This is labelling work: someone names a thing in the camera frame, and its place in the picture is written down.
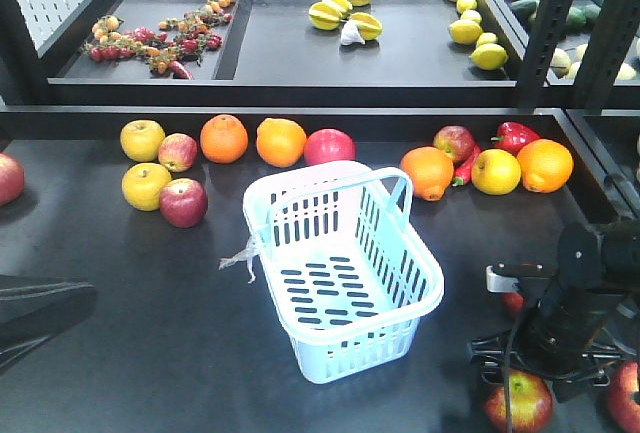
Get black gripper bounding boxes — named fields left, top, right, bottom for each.
left=468, top=335, right=625, bottom=403

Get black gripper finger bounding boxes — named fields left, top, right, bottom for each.
left=1, top=275, right=98, bottom=371

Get light blue plastic basket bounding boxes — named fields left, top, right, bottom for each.
left=235, top=160, right=445, bottom=384

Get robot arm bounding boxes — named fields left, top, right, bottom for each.
left=469, top=220, right=639, bottom=402

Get red apple front left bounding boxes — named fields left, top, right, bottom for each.
left=483, top=370, right=554, bottom=432

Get red apple front right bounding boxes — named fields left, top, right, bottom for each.
left=606, top=361, right=639, bottom=433

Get red apple middle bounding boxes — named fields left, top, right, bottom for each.
left=500, top=292, right=525, bottom=319

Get red apple far left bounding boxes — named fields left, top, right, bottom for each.
left=0, top=153, right=25, bottom=206

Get yellow apple front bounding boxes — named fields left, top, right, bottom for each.
left=121, top=162, right=172, bottom=211

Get yellow apple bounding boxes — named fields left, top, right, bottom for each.
left=121, top=162, right=172, bottom=211
left=120, top=119, right=165, bottom=162

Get dark red small apple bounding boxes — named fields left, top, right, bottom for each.
left=160, top=178, right=208, bottom=228

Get large orange right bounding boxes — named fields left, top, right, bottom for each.
left=516, top=139, right=574, bottom=193

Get yellow round fruit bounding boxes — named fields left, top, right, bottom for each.
left=471, top=149, right=521, bottom=195

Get yellow apple back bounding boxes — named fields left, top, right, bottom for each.
left=120, top=119, right=165, bottom=162

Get small red chili pepper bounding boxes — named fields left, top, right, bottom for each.
left=451, top=145, right=482, bottom=187

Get pink small apple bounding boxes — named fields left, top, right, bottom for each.
left=157, top=133, right=198, bottom=173

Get black wooden display stand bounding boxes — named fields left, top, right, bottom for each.
left=1, top=0, right=636, bottom=432

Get red bell pepper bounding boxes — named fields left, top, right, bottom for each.
left=491, top=121, right=541, bottom=156

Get orange with navel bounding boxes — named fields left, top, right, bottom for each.
left=400, top=146, right=454, bottom=201

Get dark red apple back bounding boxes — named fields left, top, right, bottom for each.
left=433, top=125, right=476, bottom=164

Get orange middle left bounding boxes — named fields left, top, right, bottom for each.
left=200, top=114, right=249, bottom=164

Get orange middle right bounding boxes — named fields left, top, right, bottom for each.
left=256, top=118, right=307, bottom=168

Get cherry tomato pile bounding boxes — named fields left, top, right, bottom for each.
left=79, top=0, right=239, bottom=80

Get pink red apple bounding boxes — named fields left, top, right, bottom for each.
left=303, top=128, right=356, bottom=166

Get white garlic bulb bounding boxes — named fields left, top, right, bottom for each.
left=340, top=20, right=366, bottom=46

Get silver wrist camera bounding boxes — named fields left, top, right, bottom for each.
left=485, top=263, right=543, bottom=293

